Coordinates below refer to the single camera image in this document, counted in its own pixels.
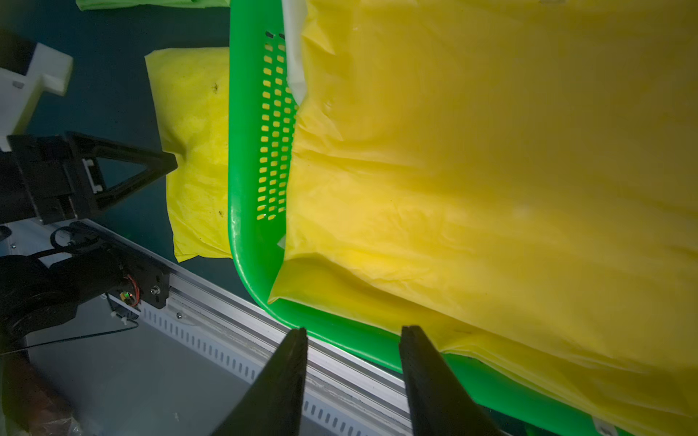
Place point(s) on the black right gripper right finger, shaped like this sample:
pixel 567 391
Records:
pixel 438 403

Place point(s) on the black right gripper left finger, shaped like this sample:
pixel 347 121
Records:
pixel 273 404

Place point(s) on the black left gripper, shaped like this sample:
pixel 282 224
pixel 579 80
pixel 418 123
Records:
pixel 57 178

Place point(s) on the large yellow raincoat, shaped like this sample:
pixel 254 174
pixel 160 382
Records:
pixel 518 178

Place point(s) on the white raincoat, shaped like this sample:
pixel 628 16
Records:
pixel 294 15

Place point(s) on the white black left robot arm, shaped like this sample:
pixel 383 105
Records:
pixel 28 70

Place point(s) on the small neon yellow folded raincoat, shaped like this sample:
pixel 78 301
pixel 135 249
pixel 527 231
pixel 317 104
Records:
pixel 190 90

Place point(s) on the lime green folded raincoat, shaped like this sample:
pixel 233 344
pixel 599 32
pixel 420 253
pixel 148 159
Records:
pixel 85 5

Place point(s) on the aluminium rail at front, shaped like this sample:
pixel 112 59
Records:
pixel 187 365

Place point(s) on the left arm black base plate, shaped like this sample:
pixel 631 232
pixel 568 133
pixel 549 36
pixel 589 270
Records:
pixel 44 290

